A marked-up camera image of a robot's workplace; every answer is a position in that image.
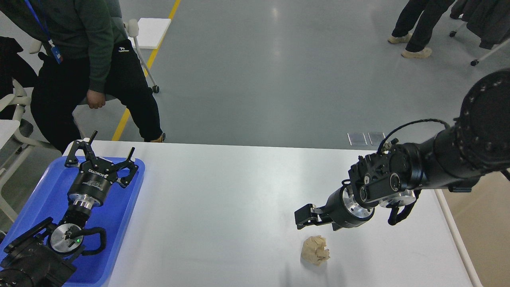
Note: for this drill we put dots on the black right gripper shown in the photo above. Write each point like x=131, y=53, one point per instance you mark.
x=341, y=210

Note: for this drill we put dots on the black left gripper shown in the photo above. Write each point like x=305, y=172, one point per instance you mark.
x=92, y=180

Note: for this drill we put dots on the beige paper ball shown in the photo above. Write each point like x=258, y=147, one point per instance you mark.
x=314, y=250

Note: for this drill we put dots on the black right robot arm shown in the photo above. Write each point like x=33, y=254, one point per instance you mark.
x=454, y=159

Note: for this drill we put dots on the blue plastic tray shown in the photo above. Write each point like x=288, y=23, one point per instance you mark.
x=71, y=215

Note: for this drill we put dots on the left metal floor plate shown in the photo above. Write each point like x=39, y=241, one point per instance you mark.
x=357, y=139

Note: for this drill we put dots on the metal floor plate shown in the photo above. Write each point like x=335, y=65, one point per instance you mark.
x=357, y=139
x=376, y=138

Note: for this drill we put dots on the right metal floor plate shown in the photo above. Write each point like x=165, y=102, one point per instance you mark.
x=376, y=138

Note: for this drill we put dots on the seated person green sweater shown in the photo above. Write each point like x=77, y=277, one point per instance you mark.
x=87, y=56

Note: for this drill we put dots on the white chair at left edge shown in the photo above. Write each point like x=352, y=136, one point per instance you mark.
x=16, y=141

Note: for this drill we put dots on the beige plastic bin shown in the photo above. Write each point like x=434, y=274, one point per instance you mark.
x=480, y=226

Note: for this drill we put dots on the walking person dark trousers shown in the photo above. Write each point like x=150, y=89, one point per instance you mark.
x=415, y=26

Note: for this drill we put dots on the chair with dark coat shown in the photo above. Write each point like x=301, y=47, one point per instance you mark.
x=488, y=19

